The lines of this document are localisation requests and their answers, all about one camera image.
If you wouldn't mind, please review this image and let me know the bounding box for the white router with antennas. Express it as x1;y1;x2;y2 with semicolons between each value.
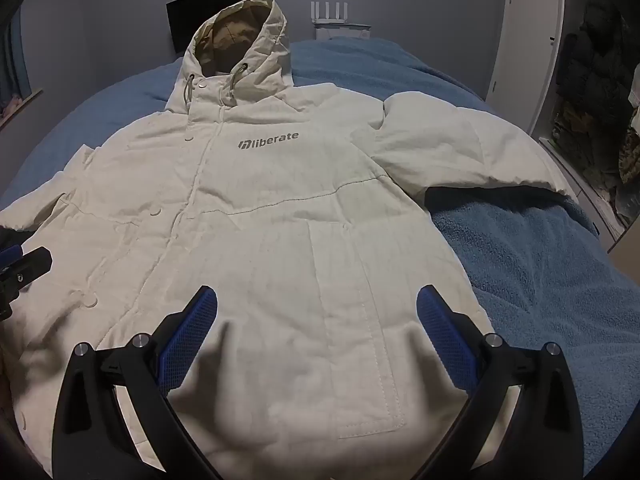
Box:
311;1;353;25

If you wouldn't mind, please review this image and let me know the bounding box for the black monitor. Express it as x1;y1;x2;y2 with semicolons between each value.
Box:
166;0;273;56

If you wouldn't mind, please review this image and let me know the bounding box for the wooden window sill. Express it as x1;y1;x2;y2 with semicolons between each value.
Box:
0;89;45;121

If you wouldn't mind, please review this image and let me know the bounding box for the blue curtain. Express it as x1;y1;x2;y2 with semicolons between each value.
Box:
0;5;31;106

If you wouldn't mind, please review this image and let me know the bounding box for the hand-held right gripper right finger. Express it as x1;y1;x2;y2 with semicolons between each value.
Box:
415;285;586;480

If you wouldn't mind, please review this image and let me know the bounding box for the blue fleece blanket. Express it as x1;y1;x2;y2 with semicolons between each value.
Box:
0;35;640;480

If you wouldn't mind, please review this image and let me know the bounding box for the cream hooded jacket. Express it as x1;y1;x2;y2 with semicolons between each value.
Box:
0;0;581;480

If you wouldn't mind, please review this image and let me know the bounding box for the white wardrobe door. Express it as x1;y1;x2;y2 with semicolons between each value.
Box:
482;0;566;136

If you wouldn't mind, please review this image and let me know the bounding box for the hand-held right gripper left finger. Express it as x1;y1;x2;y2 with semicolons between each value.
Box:
51;285;223;480

